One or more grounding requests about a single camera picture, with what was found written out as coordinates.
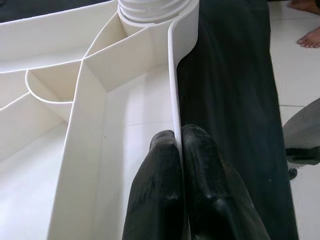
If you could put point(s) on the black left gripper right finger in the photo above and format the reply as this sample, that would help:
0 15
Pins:
215 195

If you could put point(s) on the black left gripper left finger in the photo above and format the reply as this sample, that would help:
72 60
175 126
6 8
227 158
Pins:
155 190

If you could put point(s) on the white ribbed plastic table top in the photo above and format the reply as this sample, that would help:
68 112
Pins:
37 162

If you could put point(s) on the white plastic table leg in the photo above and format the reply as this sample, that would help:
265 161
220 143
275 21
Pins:
150 10

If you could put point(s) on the black table cloth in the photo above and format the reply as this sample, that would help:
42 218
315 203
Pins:
237 87

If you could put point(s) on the person's bare foot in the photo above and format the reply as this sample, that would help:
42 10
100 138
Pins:
306 4
310 38

